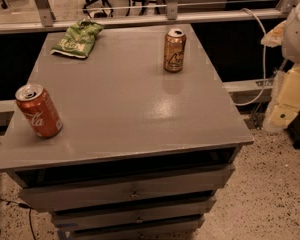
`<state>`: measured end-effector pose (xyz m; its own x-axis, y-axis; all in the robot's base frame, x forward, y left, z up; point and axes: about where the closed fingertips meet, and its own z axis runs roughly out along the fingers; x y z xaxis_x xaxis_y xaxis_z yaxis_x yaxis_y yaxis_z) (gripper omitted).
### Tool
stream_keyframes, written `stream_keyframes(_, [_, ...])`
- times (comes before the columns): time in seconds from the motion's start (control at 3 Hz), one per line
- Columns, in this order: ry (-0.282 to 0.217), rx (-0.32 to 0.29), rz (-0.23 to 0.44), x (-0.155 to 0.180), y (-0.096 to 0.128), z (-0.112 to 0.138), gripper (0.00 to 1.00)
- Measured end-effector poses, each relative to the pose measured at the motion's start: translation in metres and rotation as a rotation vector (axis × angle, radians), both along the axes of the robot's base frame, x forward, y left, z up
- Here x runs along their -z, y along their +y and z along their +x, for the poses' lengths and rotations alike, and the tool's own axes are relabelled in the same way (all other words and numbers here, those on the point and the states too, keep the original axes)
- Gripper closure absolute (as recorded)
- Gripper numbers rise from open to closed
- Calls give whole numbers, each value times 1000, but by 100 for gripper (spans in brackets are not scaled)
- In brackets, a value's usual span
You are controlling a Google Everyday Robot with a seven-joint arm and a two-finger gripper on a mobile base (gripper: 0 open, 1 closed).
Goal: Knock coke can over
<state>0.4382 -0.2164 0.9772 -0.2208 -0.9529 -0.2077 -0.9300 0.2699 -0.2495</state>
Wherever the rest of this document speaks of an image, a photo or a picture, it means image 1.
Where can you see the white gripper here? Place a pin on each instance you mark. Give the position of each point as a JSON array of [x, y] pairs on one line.
[[297, 34]]

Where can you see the red coke can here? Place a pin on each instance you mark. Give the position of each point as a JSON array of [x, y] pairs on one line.
[[38, 108]]

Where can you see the gold soda can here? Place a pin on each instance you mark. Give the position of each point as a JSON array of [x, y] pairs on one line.
[[174, 48]]

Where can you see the grey drawer cabinet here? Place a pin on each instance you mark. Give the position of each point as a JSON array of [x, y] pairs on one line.
[[141, 150]]

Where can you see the green chip bag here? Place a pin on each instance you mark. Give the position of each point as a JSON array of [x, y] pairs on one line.
[[78, 40]]

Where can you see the metal railing frame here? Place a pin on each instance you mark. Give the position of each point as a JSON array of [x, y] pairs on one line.
[[29, 16]]

